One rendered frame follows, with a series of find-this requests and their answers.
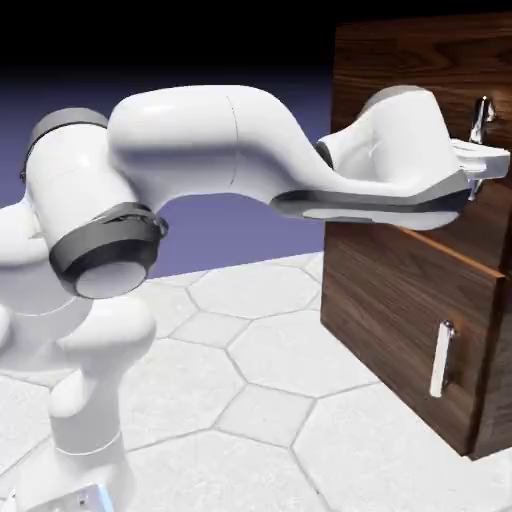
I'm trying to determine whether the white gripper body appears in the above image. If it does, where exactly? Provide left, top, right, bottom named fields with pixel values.
left=452, top=138, right=512, bottom=182

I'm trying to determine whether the dark wood cabinet door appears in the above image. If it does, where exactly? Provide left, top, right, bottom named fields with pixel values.
left=324, top=11, right=512, bottom=278
left=320, top=222, right=507, bottom=456

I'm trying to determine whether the dark wood cabinet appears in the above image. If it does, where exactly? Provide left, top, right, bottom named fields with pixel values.
left=319, top=10, right=512, bottom=462

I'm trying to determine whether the curved silver door handle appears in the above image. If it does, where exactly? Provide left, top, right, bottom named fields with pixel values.
left=466, top=94, right=498, bottom=202

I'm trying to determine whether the straight silver door handle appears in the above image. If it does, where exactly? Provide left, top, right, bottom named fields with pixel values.
left=428, top=319, right=458, bottom=398

